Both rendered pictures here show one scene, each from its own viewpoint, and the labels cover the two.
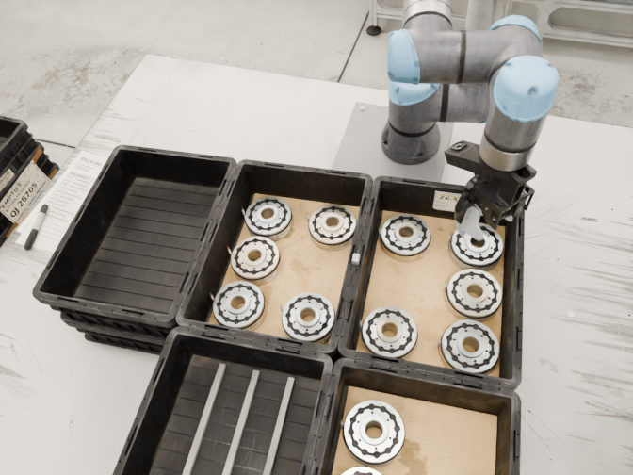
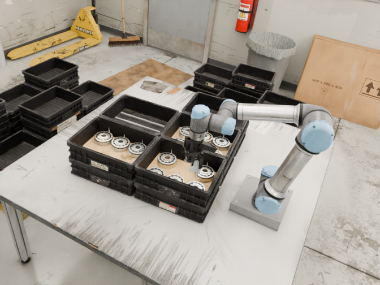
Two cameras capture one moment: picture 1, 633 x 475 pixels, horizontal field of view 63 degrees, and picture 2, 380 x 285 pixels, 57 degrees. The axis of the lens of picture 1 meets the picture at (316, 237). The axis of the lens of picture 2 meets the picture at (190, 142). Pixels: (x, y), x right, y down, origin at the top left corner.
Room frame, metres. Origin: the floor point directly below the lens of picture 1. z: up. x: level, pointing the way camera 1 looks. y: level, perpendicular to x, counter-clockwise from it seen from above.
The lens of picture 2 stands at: (0.40, -1.60, 2.09)
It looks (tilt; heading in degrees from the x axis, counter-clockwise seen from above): 37 degrees down; 87
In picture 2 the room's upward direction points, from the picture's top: 8 degrees clockwise
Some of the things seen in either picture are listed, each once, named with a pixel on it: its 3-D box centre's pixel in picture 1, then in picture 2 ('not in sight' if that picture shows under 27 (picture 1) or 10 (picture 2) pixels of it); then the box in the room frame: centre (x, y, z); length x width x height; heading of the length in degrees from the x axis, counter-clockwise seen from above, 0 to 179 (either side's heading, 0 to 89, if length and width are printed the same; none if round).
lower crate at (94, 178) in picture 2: not in sight; (114, 162); (0.08, -0.07, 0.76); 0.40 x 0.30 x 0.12; 160
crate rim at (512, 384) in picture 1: (437, 270); (181, 163); (0.45, -0.21, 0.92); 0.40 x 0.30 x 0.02; 160
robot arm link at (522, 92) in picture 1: (519, 103); (200, 119); (0.50, -0.30, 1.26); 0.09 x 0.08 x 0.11; 165
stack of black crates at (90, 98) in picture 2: not in sight; (88, 109); (-0.41, 1.13, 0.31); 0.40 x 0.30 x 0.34; 64
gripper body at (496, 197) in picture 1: (499, 183); (193, 147); (0.49, -0.30, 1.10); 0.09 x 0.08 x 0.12; 25
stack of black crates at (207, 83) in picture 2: not in sight; (214, 86); (0.77, 1.84, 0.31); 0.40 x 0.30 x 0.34; 154
